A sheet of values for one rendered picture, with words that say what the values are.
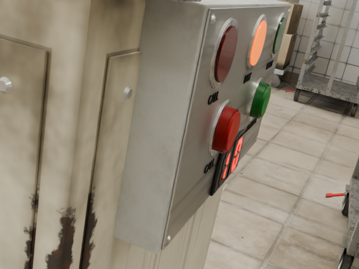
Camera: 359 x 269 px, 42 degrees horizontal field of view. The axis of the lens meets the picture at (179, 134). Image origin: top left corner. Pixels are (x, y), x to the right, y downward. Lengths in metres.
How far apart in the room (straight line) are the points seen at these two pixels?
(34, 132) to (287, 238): 1.61
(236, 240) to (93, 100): 1.49
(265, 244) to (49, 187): 1.51
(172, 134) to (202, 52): 0.04
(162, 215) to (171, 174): 0.03
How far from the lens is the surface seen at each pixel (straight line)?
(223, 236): 1.68
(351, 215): 1.76
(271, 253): 1.67
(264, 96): 0.38
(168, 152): 0.24
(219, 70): 0.25
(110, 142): 0.23
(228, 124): 0.29
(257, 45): 0.34
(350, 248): 1.56
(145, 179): 0.25
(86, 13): 0.19
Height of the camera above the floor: 0.85
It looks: 20 degrees down
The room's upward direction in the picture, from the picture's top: 11 degrees clockwise
